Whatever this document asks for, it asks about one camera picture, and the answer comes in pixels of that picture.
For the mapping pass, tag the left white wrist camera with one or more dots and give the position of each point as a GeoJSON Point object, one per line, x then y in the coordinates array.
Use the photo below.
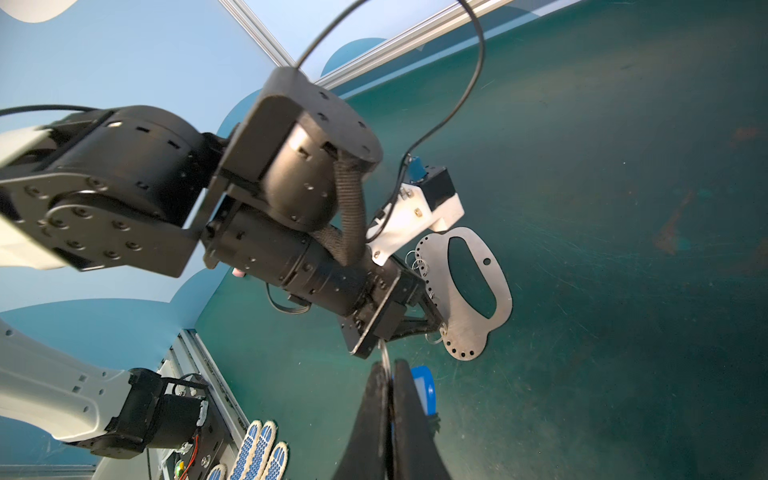
{"type": "Point", "coordinates": [431, 203]}

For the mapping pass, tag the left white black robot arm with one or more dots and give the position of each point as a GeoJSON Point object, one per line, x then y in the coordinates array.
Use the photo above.
{"type": "Point", "coordinates": [280, 199]}

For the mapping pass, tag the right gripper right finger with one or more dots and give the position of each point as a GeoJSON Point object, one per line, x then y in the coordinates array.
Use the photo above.
{"type": "Point", "coordinates": [415, 454]}

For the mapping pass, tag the left aluminium frame post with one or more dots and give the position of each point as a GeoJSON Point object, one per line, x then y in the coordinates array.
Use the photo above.
{"type": "Point", "coordinates": [258, 32]}

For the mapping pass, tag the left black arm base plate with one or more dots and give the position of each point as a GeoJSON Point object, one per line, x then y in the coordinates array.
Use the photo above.
{"type": "Point", "coordinates": [215, 440]}

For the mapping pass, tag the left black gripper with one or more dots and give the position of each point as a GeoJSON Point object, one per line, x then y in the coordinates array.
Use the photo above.
{"type": "Point", "coordinates": [393, 306]}

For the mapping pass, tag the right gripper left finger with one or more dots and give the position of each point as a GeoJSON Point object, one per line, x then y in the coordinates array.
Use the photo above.
{"type": "Point", "coordinates": [367, 451]}

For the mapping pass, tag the right blue dotted work glove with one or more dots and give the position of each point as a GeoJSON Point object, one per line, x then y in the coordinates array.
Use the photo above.
{"type": "Point", "coordinates": [218, 472]}

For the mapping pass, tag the left blue dotted work glove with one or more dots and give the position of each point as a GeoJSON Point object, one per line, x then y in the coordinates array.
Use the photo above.
{"type": "Point", "coordinates": [261, 455]}

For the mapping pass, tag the silver metal keyring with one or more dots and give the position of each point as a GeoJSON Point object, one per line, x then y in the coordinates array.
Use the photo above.
{"type": "Point", "coordinates": [385, 358]}

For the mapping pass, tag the left green circuit board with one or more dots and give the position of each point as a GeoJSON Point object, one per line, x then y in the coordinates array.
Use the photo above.
{"type": "Point", "coordinates": [180, 469]}

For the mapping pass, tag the blue dotted work glove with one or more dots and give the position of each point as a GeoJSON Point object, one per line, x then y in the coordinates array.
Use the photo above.
{"type": "Point", "coordinates": [218, 472]}
{"type": "Point", "coordinates": [261, 455]}

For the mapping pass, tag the front aluminium rail base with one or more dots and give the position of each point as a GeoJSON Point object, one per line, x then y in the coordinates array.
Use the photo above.
{"type": "Point", "coordinates": [193, 373]}

